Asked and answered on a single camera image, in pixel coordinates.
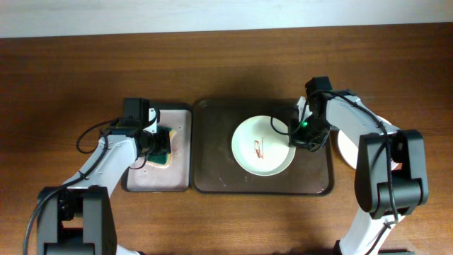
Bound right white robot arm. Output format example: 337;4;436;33
289;76;429;254

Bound green yellow scrub sponge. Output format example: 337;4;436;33
147;127;176;167

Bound large dark brown tray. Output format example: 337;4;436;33
190;98;335;196

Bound white plate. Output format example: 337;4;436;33
231;115;296;176
332;113;399;169

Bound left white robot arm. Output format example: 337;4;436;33
23;98;171;254

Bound small tray with soapy water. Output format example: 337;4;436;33
121;103;193;192

